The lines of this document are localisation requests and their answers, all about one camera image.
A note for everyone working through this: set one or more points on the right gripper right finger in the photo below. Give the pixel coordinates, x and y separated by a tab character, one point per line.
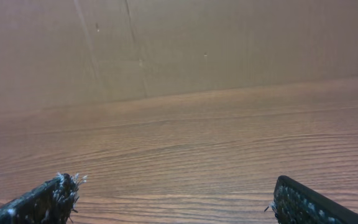
295	203

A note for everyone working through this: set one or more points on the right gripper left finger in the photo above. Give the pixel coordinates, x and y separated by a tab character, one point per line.
51	202

